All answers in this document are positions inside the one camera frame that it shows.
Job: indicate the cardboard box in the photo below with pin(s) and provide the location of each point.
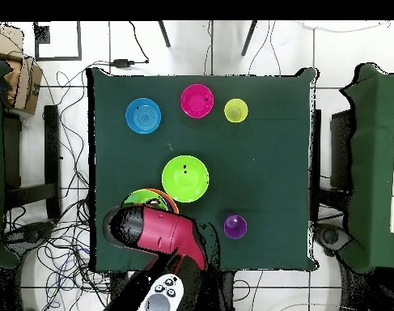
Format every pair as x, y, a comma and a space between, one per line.
25, 84

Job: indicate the yellow ribbed cup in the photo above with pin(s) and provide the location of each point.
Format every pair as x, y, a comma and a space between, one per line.
236, 110

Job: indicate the blue bowl with ribbed bottom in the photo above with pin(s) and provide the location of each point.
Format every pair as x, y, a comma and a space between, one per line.
143, 116

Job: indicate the grey chair base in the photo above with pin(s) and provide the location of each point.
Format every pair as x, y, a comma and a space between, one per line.
332, 236

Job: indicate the red bowl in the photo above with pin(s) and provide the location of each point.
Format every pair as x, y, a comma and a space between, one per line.
197, 101

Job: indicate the black base with knob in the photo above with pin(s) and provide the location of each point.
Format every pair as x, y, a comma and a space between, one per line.
31, 231

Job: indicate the black bench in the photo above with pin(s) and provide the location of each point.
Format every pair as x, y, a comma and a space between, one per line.
52, 155

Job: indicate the dark green tablecloth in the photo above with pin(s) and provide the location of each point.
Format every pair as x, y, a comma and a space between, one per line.
264, 178

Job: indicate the purple cup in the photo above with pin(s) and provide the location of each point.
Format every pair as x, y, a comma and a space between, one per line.
235, 226

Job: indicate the large orange bowl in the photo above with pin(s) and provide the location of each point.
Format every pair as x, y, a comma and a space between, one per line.
170, 198

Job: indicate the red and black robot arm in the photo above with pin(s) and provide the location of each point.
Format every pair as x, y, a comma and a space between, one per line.
164, 233

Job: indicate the black power adapter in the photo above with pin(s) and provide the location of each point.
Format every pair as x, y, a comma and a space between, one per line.
122, 63

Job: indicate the large green bowl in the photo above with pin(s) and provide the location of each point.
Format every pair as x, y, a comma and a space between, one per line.
141, 196
185, 179

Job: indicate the black stand leg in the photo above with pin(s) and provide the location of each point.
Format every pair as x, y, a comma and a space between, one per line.
164, 34
249, 37

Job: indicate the purple bowl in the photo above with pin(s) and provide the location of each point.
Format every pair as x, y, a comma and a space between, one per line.
169, 202

